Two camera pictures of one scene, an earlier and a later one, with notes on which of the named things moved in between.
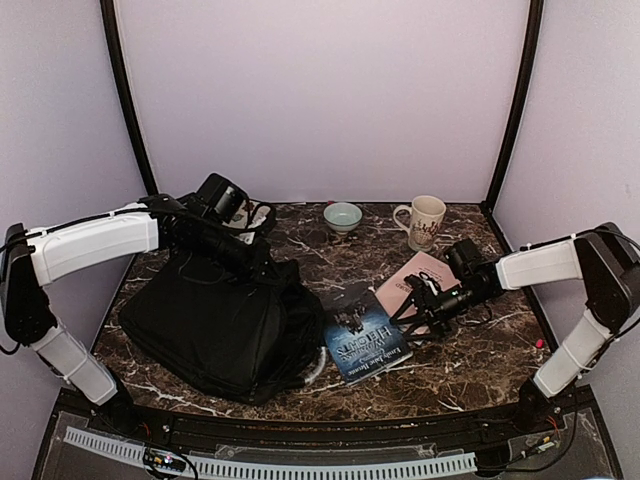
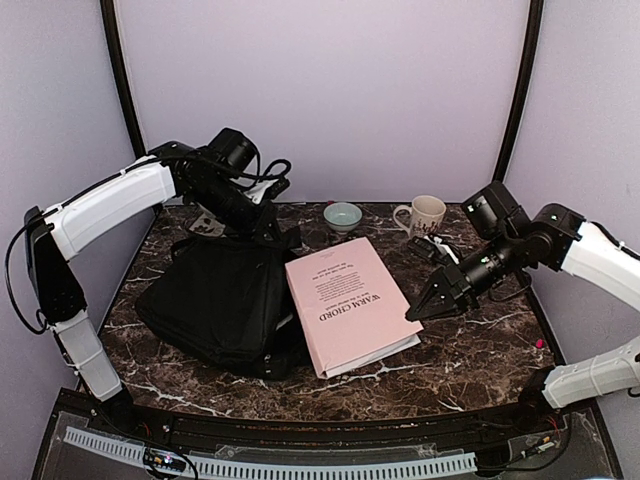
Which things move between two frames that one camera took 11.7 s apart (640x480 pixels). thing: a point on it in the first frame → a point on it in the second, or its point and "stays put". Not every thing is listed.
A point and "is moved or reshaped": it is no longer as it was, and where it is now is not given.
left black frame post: x=119 y=66 stays put
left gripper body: x=238 y=264 → x=219 y=198
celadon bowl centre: x=342 y=217 stays put
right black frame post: x=534 y=27 stays put
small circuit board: x=158 y=458 stays put
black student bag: x=231 y=334 is moved or reshaped
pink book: x=395 y=296 → x=353 y=312
